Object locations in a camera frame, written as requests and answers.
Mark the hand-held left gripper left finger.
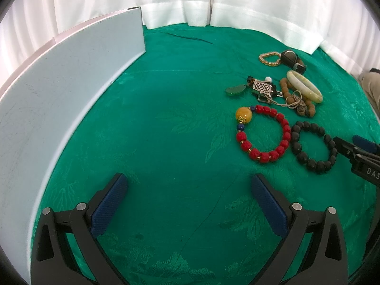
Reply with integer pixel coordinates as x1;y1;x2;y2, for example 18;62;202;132
30;173;131;285

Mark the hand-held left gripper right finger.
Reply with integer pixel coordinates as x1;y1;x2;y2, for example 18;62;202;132
249;174;348;285

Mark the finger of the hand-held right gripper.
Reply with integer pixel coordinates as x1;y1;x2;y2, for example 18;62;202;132
352;135;380;152
333;136;363;158

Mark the black bead bracelet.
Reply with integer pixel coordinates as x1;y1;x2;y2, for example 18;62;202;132
290;121;339;173

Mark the amber bead bracelet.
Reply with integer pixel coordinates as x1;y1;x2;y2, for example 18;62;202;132
259;52;282;66

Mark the person's beige trouser leg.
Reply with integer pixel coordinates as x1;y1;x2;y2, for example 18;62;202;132
360;68;380;111

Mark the pale jade bangle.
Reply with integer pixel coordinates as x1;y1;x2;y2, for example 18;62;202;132
286;70;323;104

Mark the green patterned tablecloth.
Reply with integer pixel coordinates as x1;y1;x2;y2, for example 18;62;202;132
28;24;380;285

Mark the silver lattice brooch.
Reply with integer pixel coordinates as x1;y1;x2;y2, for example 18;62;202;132
247;76;283;105

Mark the green leaf pendant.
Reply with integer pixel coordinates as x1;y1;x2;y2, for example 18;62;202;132
225;84;247;97

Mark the white curtain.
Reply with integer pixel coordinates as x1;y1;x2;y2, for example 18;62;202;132
0;0;380;95

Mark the red bead bracelet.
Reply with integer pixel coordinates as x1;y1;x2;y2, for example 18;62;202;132
235;104;292;164

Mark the thin gold chain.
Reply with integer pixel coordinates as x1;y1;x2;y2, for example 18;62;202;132
272;93;307;111

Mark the brown wooden bead bracelet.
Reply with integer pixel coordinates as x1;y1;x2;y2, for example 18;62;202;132
279;77;317;117

